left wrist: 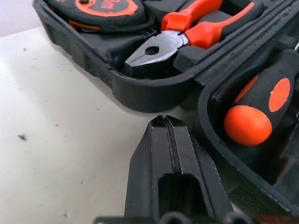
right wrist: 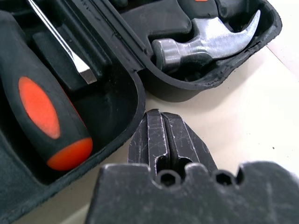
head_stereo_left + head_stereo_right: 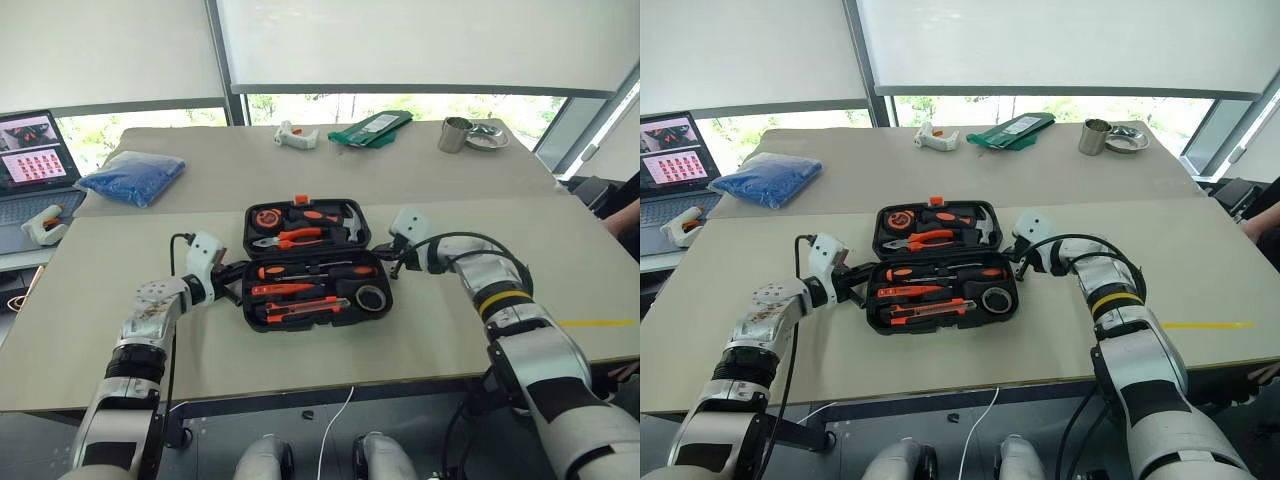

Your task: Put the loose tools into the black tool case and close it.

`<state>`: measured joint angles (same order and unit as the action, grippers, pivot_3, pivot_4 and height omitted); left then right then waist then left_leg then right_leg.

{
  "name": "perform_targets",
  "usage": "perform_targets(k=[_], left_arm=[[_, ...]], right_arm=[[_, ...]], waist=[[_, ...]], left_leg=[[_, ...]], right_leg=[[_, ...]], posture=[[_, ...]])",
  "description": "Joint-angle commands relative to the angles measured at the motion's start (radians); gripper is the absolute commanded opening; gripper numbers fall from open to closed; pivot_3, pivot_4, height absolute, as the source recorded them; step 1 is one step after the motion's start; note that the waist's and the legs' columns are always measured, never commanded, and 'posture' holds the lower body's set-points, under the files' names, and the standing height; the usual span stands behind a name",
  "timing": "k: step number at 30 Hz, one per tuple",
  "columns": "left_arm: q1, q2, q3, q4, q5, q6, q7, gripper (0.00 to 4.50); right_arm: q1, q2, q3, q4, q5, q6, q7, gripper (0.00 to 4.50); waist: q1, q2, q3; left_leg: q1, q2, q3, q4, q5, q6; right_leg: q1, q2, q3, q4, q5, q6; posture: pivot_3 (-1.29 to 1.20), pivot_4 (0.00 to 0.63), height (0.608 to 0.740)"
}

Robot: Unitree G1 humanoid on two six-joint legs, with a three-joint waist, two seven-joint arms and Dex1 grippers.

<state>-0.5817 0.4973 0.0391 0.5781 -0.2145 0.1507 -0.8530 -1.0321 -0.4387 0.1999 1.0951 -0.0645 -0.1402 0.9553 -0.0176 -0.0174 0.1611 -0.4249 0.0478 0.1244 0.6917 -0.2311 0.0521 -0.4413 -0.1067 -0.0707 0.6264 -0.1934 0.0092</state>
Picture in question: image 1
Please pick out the black orange tape measure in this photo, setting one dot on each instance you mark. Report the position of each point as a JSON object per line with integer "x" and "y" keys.
{"x": 112, "y": 21}

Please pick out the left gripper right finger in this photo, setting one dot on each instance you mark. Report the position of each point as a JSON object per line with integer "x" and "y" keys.
{"x": 196, "y": 161}

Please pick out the black tool case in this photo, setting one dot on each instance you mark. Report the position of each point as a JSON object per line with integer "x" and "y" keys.
{"x": 151, "y": 93}

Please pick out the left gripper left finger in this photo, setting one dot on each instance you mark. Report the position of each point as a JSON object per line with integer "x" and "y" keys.
{"x": 144, "y": 163}

